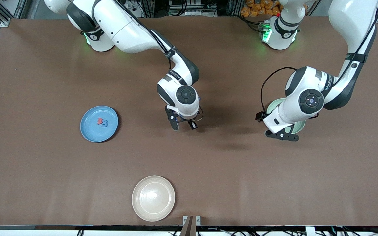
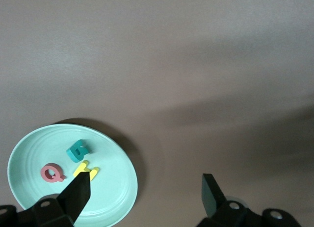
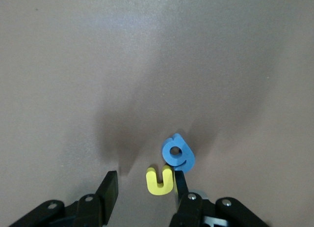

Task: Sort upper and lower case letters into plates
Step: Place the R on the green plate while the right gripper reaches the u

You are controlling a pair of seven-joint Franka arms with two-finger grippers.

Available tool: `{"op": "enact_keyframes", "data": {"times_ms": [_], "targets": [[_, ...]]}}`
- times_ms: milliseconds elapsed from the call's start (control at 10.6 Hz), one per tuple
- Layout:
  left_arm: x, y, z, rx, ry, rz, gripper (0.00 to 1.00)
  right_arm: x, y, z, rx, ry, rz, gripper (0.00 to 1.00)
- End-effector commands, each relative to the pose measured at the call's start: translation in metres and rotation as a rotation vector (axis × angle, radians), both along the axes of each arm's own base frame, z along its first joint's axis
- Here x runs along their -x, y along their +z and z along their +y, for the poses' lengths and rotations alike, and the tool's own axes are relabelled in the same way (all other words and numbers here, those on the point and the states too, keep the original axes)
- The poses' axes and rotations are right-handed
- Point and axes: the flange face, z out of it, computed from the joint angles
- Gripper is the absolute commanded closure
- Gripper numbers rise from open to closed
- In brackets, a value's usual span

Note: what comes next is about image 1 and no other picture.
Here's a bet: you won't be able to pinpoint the green plate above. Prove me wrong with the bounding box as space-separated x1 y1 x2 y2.
267 98 306 135

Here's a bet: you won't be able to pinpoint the beige plate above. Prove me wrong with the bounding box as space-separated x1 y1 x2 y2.
132 175 176 222

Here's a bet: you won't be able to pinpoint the blue plate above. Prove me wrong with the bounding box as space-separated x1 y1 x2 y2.
80 105 119 143

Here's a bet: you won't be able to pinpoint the white power strip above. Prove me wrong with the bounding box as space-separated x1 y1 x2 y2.
169 9 216 17

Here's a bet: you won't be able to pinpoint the orange snack packets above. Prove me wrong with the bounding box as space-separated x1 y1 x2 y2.
241 0 283 17

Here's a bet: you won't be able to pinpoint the brown table cover sheet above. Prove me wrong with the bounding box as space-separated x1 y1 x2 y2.
0 16 378 227

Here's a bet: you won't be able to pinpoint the black arm base cables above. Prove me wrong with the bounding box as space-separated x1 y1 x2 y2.
235 15 263 33

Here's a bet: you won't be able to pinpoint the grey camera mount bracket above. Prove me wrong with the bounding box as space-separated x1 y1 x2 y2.
182 215 201 236

